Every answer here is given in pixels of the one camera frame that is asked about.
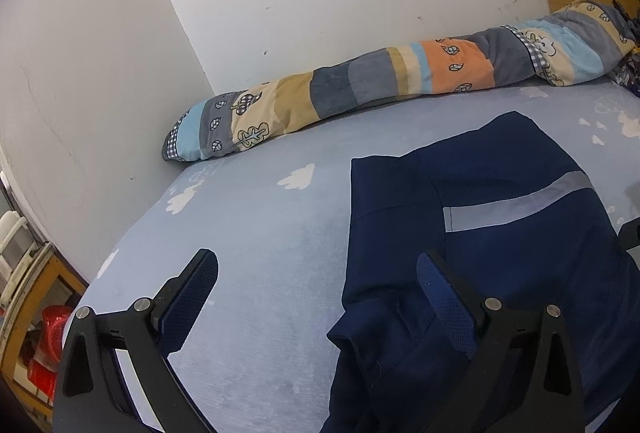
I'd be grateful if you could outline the red plastic bag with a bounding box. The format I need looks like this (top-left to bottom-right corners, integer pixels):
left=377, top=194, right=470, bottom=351
left=27, top=305, right=76, bottom=406

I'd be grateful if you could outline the navy work jacket red collar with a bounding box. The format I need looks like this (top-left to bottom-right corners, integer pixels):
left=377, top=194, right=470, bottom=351
left=320, top=110, right=640, bottom=433

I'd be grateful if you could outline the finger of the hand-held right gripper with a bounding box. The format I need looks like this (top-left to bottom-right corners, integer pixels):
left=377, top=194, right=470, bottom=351
left=618, top=219, right=640, bottom=255

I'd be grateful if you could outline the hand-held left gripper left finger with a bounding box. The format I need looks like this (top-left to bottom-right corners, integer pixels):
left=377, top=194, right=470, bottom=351
left=51, top=248, right=219, bottom=433

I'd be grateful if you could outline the rolled patchwork quilt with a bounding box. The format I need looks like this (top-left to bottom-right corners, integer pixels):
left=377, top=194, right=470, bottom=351
left=161, top=0, right=640, bottom=164

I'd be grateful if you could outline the light blue cloud bed sheet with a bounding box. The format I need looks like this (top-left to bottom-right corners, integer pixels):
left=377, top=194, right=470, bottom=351
left=75, top=80, right=640, bottom=433

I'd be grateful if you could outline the white rack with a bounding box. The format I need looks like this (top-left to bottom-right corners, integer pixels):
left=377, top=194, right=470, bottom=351
left=0, top=210, right=40, bottom=306

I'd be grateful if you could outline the dark patterned cloth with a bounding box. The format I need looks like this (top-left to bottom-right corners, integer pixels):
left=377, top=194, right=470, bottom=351
left=607, top=3, right=640, bottom=99

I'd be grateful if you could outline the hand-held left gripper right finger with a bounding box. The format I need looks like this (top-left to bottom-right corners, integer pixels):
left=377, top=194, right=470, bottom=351
left=416, top=249, right=587, bottom=433

